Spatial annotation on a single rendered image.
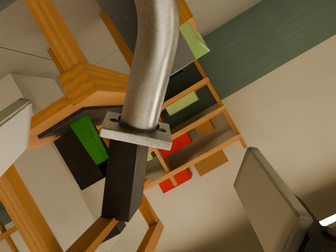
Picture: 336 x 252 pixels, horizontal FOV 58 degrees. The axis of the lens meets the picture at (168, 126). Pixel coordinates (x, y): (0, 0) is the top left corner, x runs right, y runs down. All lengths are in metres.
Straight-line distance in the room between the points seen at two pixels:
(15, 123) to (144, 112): 0.10
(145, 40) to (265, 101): 5.99
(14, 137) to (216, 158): 5.56
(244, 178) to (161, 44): 0.10
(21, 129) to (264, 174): 0.13
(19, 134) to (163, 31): 0.11
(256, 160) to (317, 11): 6.43
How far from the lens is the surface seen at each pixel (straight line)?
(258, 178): 0.17
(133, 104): 0.23
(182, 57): 0.27
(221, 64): 6.15
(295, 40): 6.39
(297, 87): 6.31
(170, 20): 0.22
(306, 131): 6.38
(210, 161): 5.70
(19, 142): 0.18
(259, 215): 0.17
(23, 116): 0.18
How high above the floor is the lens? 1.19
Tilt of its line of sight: level
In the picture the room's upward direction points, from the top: 150 degrees clockwise
